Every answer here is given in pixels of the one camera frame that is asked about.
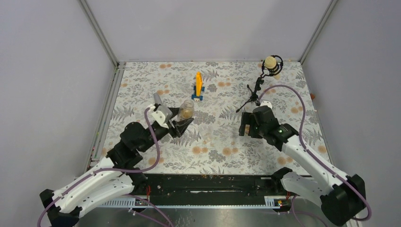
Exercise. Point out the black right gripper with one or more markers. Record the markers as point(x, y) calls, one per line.
point(248, 118)

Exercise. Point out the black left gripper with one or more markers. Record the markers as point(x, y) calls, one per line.
point(180, 126)

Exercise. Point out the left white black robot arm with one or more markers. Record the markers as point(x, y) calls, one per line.
point(119, 173)

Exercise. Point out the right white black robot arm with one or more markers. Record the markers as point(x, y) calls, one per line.
point(339, 195)

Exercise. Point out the black microphone tripod stand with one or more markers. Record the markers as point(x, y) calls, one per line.
point(254, 97)

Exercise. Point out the grey handheld microphone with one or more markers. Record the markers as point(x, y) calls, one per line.
point(157, 99)

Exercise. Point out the blue yellow toy block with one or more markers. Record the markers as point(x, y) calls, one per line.
point(198, 87)

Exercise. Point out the floral patterned table mat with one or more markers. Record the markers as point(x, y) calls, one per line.
point(225, 91)

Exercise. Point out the cream foam studio microphone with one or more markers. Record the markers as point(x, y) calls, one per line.
point(272, 66)

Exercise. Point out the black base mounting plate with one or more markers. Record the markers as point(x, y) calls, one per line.
point(211, 190)

